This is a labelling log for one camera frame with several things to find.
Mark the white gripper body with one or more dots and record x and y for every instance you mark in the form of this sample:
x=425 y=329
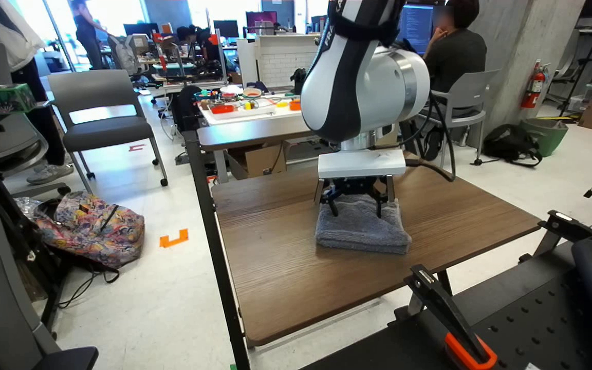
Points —
x=359 y=165

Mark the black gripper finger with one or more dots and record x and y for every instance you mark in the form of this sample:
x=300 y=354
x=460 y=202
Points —
x=385 y=198
x=331 y=198

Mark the grey towel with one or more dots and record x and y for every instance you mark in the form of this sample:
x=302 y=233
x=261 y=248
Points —
x=359 y=229

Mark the white black Franka robot arm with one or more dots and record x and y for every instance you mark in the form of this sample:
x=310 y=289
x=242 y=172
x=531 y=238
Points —
x=371 y=74

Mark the cardboard box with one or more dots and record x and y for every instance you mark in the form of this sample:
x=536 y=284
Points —
x=257 y=161

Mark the long wooden table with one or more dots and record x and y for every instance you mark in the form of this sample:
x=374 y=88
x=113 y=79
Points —
x=256 y=132

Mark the white table with colourful items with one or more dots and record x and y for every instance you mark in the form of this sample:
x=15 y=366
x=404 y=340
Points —
x=256 y=113

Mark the grey plastic chair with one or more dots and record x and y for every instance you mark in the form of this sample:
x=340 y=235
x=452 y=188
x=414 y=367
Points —
x=466 y=108

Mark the white cabinet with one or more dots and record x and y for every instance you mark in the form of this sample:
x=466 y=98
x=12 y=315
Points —
x=275 y=59

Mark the black backpack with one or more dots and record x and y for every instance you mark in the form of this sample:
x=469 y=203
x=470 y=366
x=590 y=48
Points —
x=512 y=144

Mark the red flat toy piece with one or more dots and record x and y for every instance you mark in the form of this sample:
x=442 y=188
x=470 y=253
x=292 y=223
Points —
x=225 y=106

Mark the seated person in dark shirt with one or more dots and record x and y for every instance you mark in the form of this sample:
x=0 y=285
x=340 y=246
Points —
x=455 y=52

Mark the monitor with blue screen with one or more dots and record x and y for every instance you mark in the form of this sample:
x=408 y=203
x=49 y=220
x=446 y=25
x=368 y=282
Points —
x=418 y=26

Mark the monitor with purple screen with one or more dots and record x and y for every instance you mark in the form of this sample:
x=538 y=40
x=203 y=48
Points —
x=261 y=21

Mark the green bin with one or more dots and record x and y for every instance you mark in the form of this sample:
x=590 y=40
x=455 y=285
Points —
x=548 y=136

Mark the red fire extinguisher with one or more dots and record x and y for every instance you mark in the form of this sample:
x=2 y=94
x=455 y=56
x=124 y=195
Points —
x=535 y=86

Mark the dark monitor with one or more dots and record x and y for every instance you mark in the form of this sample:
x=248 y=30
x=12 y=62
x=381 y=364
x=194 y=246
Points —
x=227 y=26

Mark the grey chair with dark seat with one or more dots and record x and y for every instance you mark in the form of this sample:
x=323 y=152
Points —
x=100 y=116

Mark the person in blue clothes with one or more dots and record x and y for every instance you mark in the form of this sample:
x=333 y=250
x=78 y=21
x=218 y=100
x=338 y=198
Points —
x=89 y=30

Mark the light grey office chair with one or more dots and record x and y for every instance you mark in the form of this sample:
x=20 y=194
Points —
x=0 y=136

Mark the green tissue box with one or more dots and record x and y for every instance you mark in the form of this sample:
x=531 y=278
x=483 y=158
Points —
x=0 y=94

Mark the black table frame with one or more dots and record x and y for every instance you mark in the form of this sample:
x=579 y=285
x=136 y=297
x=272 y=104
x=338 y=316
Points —
x=209 y=233

